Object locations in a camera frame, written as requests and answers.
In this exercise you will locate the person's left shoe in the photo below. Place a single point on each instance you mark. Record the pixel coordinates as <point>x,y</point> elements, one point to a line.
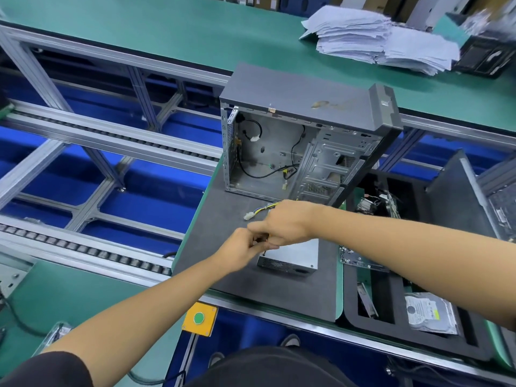
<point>216,358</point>

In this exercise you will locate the processor cooler with fan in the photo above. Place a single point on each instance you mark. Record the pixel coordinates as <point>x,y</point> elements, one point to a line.
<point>372,203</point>

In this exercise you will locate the person's right hand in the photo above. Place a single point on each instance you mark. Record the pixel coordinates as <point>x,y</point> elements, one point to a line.
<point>286,221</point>

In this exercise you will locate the person's right shoe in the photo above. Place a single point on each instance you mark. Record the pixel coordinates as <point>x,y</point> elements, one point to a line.
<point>290,340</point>

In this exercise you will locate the black cardboard box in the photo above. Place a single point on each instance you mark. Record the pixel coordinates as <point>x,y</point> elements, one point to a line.
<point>485,56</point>

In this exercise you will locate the silver hard drive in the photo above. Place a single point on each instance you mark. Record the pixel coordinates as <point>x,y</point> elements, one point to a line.
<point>430,312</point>

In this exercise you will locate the clear plastic tray with screws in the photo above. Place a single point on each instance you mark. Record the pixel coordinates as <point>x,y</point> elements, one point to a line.
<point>363,258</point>

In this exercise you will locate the person's black shirt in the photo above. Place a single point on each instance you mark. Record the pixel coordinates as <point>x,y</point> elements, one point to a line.
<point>44,371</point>

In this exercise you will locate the yellow box with green button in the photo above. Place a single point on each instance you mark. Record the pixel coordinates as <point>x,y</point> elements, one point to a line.
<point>199,319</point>

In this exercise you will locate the clear plastic screw box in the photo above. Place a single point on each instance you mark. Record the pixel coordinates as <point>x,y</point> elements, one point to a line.
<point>52,336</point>

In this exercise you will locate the power supply circuit board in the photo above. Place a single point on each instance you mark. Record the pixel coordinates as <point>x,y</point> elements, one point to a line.
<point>251,213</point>

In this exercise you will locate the person's left hand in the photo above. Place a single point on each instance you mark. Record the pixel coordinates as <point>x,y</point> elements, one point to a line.
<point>240,250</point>

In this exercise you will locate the silver optical drive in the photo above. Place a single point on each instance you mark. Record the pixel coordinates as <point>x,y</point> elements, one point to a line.
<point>300,254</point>

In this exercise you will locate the person's left forearm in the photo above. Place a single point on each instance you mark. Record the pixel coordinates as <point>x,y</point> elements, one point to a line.
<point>133,322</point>

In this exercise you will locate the silver power supply unit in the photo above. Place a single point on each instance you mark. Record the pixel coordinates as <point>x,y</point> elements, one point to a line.
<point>286,267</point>

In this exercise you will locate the aluminium conveyor frame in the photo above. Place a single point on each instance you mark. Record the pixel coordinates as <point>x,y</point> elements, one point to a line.
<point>89,133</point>

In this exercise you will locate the dark grey case side panel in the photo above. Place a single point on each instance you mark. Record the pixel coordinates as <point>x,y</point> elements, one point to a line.
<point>459,201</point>

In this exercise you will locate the person's right forearm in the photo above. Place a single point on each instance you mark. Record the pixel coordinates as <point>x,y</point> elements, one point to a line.
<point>423,266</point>

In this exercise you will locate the grey computer tower case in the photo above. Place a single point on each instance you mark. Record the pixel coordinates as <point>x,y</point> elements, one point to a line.
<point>306,92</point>
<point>500,201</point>

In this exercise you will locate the person's black trousers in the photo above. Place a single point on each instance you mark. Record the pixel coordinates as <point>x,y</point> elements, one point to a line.
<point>270,368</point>

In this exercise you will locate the person's shoe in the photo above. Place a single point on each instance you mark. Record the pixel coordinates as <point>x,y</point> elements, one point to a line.
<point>290,340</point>
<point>216,358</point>

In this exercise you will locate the stack of white papers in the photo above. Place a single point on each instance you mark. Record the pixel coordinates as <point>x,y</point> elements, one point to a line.
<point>379,40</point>

